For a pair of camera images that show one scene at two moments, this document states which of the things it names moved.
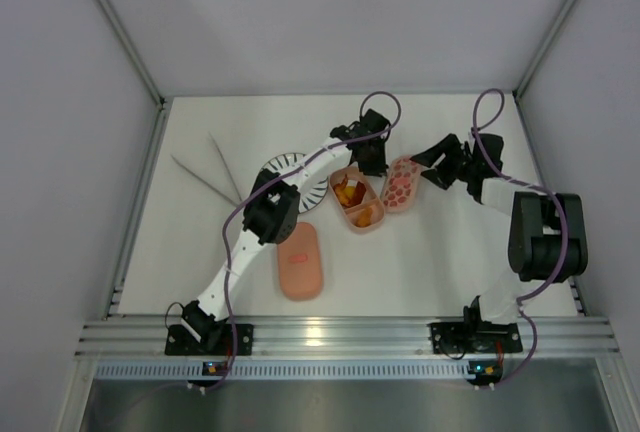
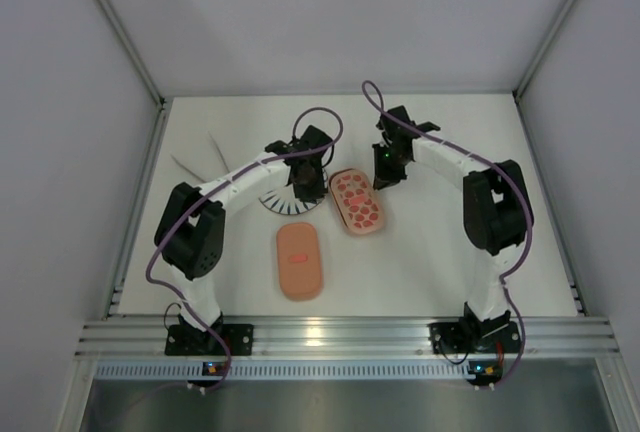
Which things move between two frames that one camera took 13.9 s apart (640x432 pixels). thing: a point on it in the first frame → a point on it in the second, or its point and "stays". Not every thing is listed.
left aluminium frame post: (112, 17) stays
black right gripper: (451, 163) → (386, 167)
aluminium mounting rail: (346, 337) stays
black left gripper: (370, 156) → (308, 180)
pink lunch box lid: (300, 263) stays
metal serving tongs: (207, 183) stays
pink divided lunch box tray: (361, 205) stays
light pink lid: (401, 187) → (359, 199)
